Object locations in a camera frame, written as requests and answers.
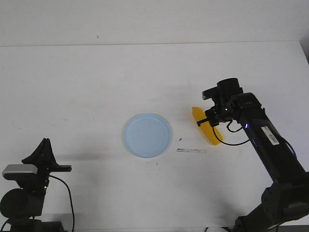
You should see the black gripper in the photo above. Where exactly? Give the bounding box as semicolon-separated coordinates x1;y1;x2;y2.
197;78;243;127
22;138;72;189

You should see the yellow corn cob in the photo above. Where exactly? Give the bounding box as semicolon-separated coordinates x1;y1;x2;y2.
192;106;221;145

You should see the light blue round plate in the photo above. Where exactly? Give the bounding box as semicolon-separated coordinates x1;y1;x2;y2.
123;113;172;159

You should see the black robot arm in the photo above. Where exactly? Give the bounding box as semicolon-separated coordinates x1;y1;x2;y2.
0;138;72;232
197;78;309;232

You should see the clear tape strip on table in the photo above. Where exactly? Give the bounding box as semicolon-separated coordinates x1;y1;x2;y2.
177;148;207;154

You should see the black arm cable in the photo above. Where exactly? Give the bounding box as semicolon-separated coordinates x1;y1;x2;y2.
211;120;251;146
49;175;75;232

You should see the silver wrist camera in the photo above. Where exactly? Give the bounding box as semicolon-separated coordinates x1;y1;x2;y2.
2;164;38;181

